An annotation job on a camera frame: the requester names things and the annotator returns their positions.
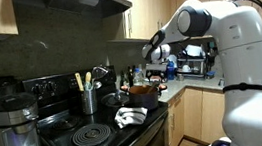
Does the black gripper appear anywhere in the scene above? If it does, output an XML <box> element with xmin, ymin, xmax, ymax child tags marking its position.
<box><xmin>146</xmin><ymin>68</ymin><xmax>170</xmax><ymax>88</ymax></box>

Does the metal cylinder utensil holder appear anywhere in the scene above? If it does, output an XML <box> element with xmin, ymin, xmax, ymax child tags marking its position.
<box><xmin>80</xmin><ymin>87</ymin><xmax>100</xmax><ymax>116</ymax></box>

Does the blue bottle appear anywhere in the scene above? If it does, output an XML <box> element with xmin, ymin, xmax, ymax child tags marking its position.
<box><xmin>165</xmin><ymin>59</ymin><xmax>177</xmax><ymax>82</ymax></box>

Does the dark glass bottle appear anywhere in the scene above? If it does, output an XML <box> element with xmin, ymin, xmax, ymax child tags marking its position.
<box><xmin>126</xmin><ymin>66</ymin><xmax>137</xmax><ymax>87</ymax></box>
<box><xmin>118</xmin><ymin>71</ymin><xmax>130</xmax><ymax>88</ymax></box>

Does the dish drying rack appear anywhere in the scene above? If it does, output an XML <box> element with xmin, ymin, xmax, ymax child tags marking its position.
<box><xmin>174</xmin><ymin>43</ymin><xmax>211</xmax><ymax>81</ymax></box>

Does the white crumpled dish towel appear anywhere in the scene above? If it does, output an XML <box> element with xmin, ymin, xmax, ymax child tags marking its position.
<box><xmin>112</xmin><ymin>103</ymin><xmax>151</xmax><ymax>130</ymax></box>

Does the wooden lower cabinet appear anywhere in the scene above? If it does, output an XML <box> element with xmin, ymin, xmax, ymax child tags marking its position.
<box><xmin>157</xmin><ymin>78</ymin><xmax>262</xmax><ymax>146</ymax></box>

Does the metal ladle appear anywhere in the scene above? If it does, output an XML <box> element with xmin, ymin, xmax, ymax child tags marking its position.
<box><xmin>92</xmin><ymin>80</ymin><xmax>104</xmax><ymax>91</ymax></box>

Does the grey silicone whisk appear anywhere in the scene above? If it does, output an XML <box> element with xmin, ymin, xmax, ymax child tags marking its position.
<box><xmin>83</xmin><ymin>81</ymin><xmax>94</xmax><ymax>92</ymax></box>

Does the flat wooden spatula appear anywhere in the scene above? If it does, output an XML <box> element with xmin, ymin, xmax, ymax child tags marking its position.
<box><xmin>73</xmin><ymin>71</ymin><xmax>85</xmax><ymax>93</ymax></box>

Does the dark range hood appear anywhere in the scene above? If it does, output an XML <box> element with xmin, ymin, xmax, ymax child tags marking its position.
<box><xmin>12</xmin><ymin>0</ymin><xmax>134</xmax><ymax>30</ymax></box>

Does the black electric stove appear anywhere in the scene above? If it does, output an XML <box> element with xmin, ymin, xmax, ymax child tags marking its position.
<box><xmin>21</xmin><ymin>58</ymin><xmax>174</xmax><ymax>146</ymax></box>

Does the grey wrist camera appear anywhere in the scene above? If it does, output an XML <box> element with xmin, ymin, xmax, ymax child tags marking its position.
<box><xmin>144</xmin><ymin>61</ymin><xmax>169</xmax><ymax>74</ymax></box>

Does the copper pot with orange handles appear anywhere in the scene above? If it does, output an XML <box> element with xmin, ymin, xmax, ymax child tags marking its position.
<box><xmin>120</xmin><ymin>80</ymin><xmax>171</xmax><ymax>114</ymax></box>

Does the wire mesh skimmer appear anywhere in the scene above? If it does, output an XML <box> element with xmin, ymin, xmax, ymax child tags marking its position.
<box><xmin>90</xmin><ymin>64</ymin><xmax>111</xmax><ymax>82</ymax></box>

